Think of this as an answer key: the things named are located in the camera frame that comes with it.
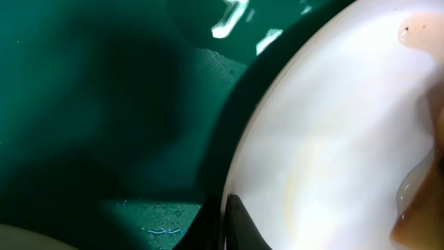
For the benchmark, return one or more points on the teal plastic tray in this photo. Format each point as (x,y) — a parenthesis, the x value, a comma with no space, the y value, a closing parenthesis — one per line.
(120,118)

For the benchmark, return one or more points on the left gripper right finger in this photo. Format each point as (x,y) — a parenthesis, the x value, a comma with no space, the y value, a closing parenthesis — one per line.
(239,229)

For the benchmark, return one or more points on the white plate front with stain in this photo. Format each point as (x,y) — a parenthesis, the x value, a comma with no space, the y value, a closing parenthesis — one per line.
(13,238)

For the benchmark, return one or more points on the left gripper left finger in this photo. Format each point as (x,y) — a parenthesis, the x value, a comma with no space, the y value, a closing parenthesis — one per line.
(203,233)

